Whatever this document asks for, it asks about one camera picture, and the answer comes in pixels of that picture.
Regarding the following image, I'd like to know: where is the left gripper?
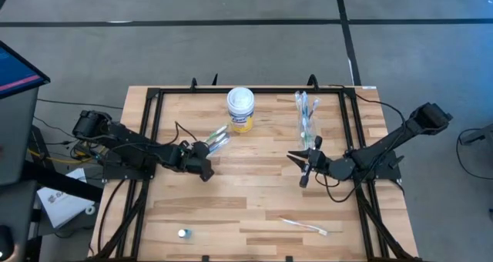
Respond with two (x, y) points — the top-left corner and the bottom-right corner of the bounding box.
(179, 140), (216, 183)

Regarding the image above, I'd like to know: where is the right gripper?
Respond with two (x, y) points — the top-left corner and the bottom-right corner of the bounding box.
(287, 136), (331, 189)

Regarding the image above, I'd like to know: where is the blue toothbrush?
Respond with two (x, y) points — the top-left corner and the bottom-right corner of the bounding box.
(209, 133), (232, 156)

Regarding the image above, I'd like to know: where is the green toothbrush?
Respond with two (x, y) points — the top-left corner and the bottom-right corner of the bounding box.
(299, 115), (316, 150)
(205, 124), (229, 144)

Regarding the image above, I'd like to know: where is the purple toothbrush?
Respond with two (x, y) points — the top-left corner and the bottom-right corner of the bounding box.
(307, 98), (321, 136)

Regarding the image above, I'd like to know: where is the teal toothbrush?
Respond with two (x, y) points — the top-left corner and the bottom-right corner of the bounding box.
(300, 91), (310, 136)

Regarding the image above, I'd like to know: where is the clear acrylic organizer box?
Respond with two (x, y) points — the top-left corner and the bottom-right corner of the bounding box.
(295, 111), (321, 152)

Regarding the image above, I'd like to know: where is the Lysol wipes canister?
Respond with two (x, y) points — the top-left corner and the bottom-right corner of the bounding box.
(226, 86), (256, 134)

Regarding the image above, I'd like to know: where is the black stand leg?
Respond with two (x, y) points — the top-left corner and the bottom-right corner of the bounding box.
(21, 160), (104, 203)

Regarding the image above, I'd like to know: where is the white paper booklet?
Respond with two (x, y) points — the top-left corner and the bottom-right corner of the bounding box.
(36, 167), (96, 230)

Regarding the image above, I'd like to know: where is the grey stand leg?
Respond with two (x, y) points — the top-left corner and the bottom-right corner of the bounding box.
(459, 122), (493, 146)

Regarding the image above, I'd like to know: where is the grey cabinet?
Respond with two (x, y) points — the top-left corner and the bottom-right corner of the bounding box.
(0, 86), (40, 186)

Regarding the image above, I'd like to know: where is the blue monitor screen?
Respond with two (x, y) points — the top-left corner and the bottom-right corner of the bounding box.
(0, 40), (51, 100)

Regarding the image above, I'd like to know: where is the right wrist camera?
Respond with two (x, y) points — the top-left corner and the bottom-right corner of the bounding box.
(312, 153), (328, 170)

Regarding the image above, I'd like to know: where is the black left wrist camera cable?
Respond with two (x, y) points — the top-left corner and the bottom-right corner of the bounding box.
(173, 120), (200, 144)

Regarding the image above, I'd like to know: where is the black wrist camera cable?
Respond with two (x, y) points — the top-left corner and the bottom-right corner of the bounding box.
(314, 172), (361, 204)
(173, 120), (200, 144)

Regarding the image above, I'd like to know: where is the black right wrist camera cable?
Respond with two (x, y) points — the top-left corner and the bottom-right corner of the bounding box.
(314, 172), (361, 204)

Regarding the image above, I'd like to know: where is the black aluminium table frame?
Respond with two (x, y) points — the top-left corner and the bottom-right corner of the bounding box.
(90, 73), (424, 262)

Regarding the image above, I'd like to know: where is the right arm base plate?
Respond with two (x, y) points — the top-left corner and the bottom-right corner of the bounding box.
(344, 148), (402, 181)

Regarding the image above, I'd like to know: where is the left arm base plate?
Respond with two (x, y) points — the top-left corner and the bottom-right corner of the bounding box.
(102, 150), (157, 180)

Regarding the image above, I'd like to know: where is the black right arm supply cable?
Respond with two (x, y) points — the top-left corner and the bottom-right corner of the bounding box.
(329, 83), (408, 126)

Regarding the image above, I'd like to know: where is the black floor cable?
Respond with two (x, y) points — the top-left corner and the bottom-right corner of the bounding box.
(455, 127), (493, 181)
(36, 97), (125, 112)

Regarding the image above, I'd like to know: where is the yellow floor cable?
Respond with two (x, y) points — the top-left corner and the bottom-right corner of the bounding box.
(26, 148), (107, 166)

